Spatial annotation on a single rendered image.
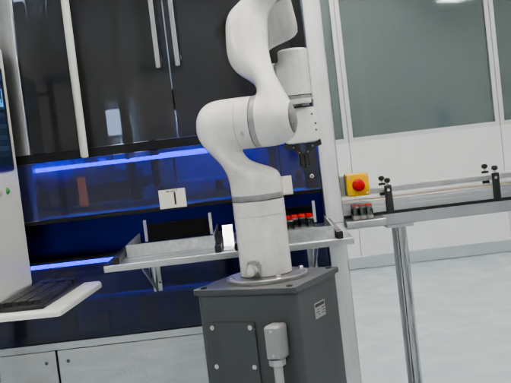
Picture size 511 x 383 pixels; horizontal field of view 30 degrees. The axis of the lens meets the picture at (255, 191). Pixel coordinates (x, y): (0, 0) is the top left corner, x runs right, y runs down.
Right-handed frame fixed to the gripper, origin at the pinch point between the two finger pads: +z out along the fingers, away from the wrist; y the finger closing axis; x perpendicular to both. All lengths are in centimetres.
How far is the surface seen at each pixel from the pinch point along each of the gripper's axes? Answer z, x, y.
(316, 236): 21.3, 2.3, -0.9
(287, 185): 8.1, -34.9, 4.4
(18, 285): 28, -15, 88
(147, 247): 20, -9, 48
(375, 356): 110, -208, -36
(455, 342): 110, -218, -79
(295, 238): 21.0, 2.3, 5.1
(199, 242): 20.2, -9.0, 32.5
